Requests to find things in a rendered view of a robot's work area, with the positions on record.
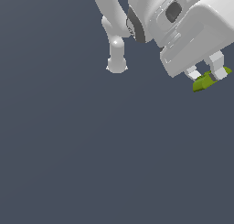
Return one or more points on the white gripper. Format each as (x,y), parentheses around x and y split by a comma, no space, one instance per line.
(195,38)

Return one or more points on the green block object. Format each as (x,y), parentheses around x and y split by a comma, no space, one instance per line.
(203,82)

